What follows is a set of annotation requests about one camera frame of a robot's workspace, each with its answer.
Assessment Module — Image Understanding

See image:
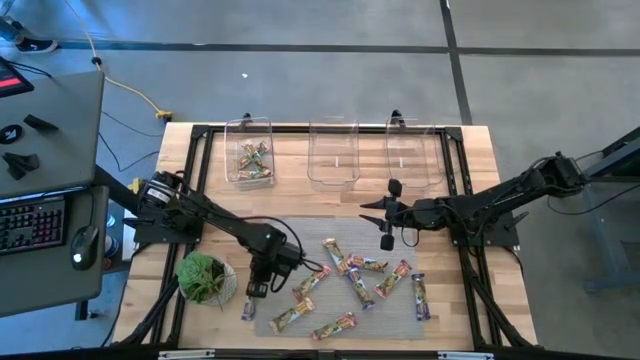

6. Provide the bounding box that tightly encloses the black computer mouse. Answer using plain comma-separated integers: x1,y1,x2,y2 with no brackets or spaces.
69,224,101,272

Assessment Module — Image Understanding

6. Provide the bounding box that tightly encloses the black metal table frame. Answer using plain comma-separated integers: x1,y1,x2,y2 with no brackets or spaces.
112,122,539,351

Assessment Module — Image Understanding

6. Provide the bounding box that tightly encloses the grey woven placemat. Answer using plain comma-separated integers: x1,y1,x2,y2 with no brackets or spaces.
253,216,427,342

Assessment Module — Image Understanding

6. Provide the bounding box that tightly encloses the small green potted plant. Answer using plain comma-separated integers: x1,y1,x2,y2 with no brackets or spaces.
178,259,239,308

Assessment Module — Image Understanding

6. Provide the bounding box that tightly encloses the black angular plastic part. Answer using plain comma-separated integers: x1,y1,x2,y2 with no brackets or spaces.
1,151,42,182

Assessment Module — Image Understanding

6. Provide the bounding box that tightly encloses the black backlit keyboard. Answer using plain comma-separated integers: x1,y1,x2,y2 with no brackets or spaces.
0,195,68,257

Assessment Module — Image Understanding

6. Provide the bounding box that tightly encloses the small black bracket part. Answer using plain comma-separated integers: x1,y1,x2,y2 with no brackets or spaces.
23,113,60,133

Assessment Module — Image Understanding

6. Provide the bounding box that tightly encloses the black round puck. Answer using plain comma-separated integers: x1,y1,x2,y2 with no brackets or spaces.
0,123,24,146

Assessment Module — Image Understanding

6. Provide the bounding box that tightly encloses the person's shoe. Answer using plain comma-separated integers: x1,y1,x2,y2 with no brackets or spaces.
14,37,59,55

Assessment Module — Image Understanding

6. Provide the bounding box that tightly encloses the black screen with red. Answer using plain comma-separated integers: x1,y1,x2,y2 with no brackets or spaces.
0,55,36,99

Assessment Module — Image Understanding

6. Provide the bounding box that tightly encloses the green succulent plant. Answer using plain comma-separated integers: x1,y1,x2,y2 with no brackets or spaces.
174,250,227,305

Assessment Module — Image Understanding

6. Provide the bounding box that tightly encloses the grey raised desk shelf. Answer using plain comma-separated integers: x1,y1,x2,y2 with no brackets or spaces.
0,69,106,199

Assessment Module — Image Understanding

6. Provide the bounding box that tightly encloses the large grey desk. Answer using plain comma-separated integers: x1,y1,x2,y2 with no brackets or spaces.
0,185,110,319

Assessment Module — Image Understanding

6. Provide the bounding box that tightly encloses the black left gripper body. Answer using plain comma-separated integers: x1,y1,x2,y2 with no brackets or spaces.
248,243,305,295

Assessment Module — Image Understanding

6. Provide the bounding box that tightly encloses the yellow extension cable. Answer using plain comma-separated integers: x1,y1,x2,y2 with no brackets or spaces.
63,0,175,123

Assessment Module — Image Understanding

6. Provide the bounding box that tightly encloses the silver bracket plate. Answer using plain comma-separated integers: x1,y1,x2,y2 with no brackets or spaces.
158,349,216,360
438,351,495,360

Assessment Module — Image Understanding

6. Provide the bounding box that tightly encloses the clear plastic bin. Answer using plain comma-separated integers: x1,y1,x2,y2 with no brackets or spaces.
383,117,447,190
223,116,275,190
306,118,362,194

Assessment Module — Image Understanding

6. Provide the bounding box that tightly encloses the person's leg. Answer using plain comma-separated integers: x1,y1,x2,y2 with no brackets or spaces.
0,14,24,44

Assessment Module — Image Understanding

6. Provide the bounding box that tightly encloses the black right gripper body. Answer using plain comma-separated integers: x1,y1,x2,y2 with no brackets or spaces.
379,178,427,252

